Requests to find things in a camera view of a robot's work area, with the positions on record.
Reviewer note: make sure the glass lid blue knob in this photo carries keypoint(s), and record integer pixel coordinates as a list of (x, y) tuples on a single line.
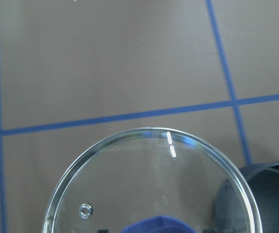
[(152, 180)]

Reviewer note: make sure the dark blue saucepan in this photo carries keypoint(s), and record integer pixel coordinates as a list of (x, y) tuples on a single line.
[(263, 180)]

